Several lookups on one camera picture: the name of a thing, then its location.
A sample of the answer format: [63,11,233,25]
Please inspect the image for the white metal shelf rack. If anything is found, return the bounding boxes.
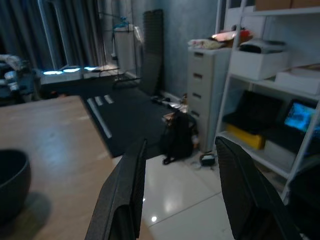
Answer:
[214,0,320,203]

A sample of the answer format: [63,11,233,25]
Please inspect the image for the crumpled clothes pile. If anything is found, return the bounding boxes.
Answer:
[188,30,239,50]

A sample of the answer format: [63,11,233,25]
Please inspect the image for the grey drawer cabinet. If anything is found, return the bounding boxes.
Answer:
[187,46,232,154]

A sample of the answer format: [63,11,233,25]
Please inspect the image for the dark round bowl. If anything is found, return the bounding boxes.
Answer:
[0,149,32,224]

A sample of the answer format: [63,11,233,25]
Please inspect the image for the small black floor device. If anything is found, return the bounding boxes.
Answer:
[199,153,216,166]

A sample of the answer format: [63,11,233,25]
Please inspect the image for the black foam mat stack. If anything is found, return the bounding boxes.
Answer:
[141,8,166,96]

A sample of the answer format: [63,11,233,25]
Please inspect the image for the black clothes rack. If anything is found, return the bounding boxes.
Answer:
[96,10,142,89]

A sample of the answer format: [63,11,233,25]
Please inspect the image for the black laptop case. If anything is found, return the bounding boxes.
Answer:
[221,89,284,135]

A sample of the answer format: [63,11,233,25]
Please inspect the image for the dark curtain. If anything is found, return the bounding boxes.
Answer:
[0,0,101,70]

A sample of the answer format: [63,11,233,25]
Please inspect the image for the white storage box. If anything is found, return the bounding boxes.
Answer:
[228,49,291,81]

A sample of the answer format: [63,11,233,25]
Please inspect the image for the black floor mat white strips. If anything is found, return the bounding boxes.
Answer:
[41,72,176,159]

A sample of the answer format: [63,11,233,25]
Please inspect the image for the black backpack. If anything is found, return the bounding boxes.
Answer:
[159,110,197,166]

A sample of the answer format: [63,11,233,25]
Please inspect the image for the white tall cabinet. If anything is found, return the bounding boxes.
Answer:
[113,24,145,76]

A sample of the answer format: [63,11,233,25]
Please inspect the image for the yellow box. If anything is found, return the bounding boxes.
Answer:
[225,123,266,151]

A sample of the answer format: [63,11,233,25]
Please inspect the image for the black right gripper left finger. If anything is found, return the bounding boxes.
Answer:
[84,138,148,240]

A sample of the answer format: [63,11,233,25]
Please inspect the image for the white flat box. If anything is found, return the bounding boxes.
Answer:
[263,139,297,170]

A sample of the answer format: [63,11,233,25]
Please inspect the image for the brown cardboard box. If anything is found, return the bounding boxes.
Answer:
[254,0,320,11]

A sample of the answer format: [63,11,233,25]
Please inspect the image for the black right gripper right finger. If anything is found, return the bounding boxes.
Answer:
[214,135,301,240]

